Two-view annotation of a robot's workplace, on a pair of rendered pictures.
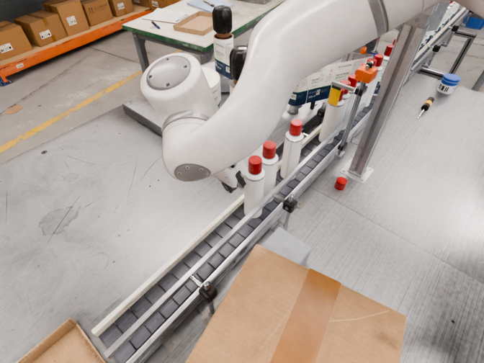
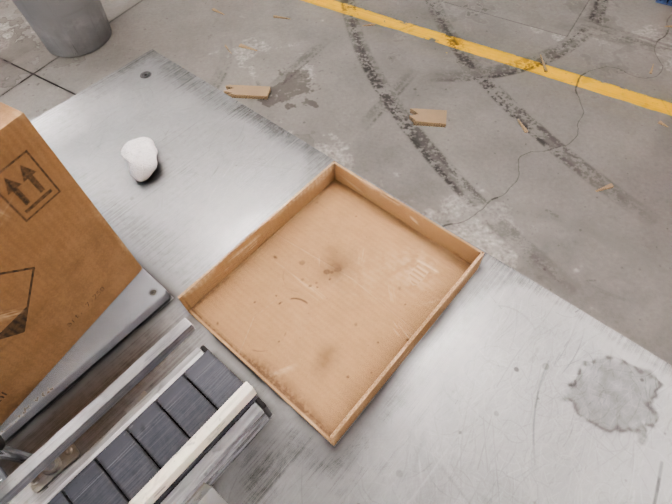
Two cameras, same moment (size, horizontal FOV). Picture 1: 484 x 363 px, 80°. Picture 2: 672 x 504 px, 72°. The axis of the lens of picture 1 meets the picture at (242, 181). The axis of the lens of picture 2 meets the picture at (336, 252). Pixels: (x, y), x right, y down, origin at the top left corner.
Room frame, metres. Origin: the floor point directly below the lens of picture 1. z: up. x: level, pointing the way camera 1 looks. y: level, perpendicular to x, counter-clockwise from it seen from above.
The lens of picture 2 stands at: (0.31, 0.41, 1.38)
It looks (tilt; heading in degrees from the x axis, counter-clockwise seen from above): 57 degrees down; 184
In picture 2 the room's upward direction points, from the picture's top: 4 degrees counter-clockwise
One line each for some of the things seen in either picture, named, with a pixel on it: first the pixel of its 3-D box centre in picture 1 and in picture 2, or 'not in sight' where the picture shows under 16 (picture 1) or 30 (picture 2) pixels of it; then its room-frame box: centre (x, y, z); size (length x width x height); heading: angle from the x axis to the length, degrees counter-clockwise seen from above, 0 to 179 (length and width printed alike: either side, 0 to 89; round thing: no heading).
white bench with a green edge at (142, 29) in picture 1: (237, 46); not in sight; (2.84, 0.05, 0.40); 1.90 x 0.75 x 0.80; 148
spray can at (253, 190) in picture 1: (253, 188); not in sight; (0.50, -0.03, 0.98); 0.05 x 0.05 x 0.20
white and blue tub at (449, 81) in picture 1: (448, 83); not in sight; (1.26, -0.97, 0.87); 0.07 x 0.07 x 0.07
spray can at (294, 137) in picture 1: (292, 150); not in sight; (0.65, -0.15, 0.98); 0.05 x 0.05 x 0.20
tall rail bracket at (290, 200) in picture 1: (281, 210); not in sight; (0.48, -0.11, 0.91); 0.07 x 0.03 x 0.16; 50
